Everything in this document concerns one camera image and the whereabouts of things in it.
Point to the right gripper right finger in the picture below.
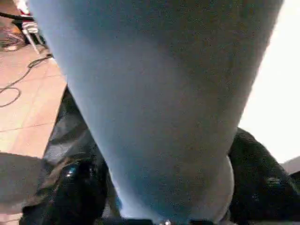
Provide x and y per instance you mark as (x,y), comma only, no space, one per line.
(262,187)

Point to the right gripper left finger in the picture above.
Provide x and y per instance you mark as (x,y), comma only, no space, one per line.
(75,194)

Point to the white plastic table leg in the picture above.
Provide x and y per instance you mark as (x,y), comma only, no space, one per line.
(152,93)

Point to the black plastic mat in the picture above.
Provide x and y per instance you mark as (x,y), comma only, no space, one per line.
(68,131)

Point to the white plastic stool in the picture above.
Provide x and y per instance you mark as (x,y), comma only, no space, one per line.
(30,28)

